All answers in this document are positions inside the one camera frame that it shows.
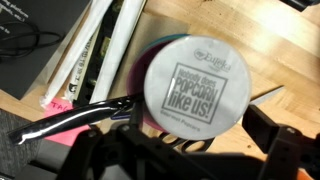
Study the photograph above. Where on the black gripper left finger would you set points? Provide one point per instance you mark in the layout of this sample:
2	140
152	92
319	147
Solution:
100	150

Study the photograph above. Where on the black flat box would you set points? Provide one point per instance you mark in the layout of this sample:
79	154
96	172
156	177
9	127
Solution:
30	66

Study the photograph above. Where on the black glossy spoon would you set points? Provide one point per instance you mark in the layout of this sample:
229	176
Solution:
66	120

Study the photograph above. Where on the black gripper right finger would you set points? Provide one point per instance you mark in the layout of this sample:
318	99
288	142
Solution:
290	150

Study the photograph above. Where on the pink sticky note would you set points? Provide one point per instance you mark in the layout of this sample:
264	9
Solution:
58	106

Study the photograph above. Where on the printed black chopstick pack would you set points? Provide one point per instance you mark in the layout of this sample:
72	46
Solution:
96	63

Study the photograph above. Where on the white popcorn can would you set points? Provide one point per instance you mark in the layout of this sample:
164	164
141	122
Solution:
196	86

